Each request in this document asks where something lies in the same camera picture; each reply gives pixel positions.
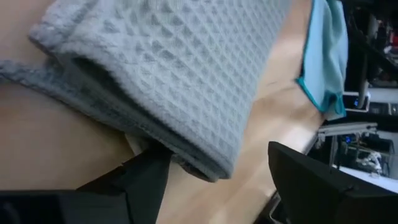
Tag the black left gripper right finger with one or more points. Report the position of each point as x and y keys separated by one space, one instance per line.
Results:
x=317 y=193

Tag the light blue teal-edged towel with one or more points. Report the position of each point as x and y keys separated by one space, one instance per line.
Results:
x=326 y=56

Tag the white workbench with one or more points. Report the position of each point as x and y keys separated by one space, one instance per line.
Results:
x=373 y=179

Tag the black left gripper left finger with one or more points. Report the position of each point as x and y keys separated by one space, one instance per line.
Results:
x=124 y=199

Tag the grey waffle-weave towel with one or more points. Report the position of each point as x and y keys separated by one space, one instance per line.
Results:
x=186 y=62

